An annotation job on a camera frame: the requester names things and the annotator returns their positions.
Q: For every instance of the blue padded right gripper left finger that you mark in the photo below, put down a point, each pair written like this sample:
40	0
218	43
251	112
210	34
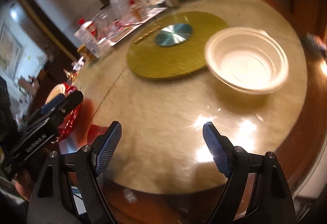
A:
52	199

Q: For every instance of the clear glass mug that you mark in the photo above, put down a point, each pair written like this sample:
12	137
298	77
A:
121	9

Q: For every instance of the white foam plate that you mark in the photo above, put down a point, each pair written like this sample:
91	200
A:
57	90

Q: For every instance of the gold round placemat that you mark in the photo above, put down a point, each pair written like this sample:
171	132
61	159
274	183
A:
151	61

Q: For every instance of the wooden chopstick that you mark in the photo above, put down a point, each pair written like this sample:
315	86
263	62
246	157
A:
157	28

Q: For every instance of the red scalloped glass plate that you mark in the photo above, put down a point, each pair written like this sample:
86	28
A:
70	121

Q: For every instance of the large white foam bowl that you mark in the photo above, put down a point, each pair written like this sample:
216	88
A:
247	60

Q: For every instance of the white red liquor bottle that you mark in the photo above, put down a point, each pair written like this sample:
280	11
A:
88	25

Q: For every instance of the printed paper sheet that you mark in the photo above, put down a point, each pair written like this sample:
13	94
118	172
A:
127	29

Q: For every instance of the silver round turntable disc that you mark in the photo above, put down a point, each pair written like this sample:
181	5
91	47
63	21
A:
173	34

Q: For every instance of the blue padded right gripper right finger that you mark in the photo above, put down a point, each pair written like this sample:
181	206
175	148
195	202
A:
270	201

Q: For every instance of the brown lidded jar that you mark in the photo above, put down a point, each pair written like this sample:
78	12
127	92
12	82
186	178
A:
85	53

